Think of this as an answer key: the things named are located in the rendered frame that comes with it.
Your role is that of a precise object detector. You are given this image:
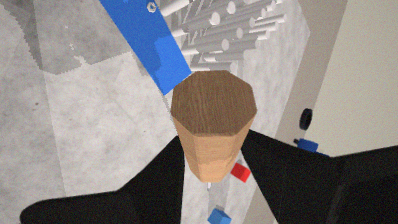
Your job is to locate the red cube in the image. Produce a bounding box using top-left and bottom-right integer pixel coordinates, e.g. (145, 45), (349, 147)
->
(230, 163), (251, 183)

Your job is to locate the small light blue cube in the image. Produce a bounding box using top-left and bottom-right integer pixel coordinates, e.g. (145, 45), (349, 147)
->
(208, 209), (231, 224)

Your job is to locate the blue flat strip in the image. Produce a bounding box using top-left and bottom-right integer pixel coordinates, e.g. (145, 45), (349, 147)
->
(99, 0), (192, 96)

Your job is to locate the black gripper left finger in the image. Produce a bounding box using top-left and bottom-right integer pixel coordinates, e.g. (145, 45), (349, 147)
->
(19, 135), (185, 224)

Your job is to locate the small grey hex nut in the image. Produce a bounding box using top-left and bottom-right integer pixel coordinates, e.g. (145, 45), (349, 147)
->
(147, 2), (157, 13)

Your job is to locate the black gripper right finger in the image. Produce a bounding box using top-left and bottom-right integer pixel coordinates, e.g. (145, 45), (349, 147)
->
(241, 129), (398, 224)

